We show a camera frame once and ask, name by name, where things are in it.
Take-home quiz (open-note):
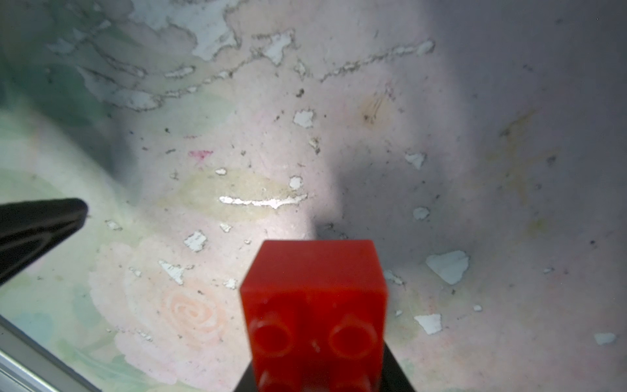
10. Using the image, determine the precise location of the red lego brick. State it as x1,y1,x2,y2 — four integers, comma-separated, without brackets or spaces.
239,240,389,391

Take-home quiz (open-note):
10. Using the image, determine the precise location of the floral table mat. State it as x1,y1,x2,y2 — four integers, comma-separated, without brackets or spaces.
1,1,626,391

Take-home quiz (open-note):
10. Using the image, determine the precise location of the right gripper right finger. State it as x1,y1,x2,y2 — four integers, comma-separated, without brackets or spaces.
381,344,416,392

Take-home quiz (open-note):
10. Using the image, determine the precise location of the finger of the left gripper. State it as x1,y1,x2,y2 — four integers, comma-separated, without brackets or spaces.
1,199,88,284

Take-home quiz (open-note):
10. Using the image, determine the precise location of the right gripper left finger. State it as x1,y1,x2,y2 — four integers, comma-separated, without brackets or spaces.
233,364,258,392

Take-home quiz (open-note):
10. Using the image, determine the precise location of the aluminium mounting rail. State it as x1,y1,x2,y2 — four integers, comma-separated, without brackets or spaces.
1,318,99,391

